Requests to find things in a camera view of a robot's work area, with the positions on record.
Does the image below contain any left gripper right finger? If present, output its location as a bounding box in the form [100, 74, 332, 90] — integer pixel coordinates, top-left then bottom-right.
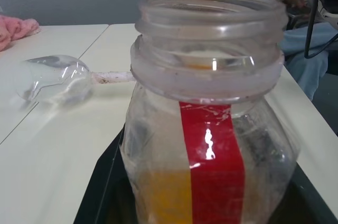
[268, 160, 338, 224]

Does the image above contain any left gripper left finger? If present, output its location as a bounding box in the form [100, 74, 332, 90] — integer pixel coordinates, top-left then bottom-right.
[73, 123, 138, 224]

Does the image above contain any plastic bottle with orange juice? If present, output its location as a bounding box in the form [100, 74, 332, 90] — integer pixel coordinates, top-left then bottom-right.
[120, 0, 302, 224]

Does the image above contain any clear wine glass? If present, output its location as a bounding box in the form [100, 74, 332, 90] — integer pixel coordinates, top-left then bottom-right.
[15, 54, 135, 104]

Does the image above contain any person in blue jeans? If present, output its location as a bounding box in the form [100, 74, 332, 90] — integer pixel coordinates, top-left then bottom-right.
[279, 0, 338, 101]

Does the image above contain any pink cloth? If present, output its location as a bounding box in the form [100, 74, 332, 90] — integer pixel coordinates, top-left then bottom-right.
[0, 13, 41, 52]

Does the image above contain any thin black hanging cable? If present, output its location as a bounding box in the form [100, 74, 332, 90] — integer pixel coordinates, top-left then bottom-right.
[303, 0, 338, 60]

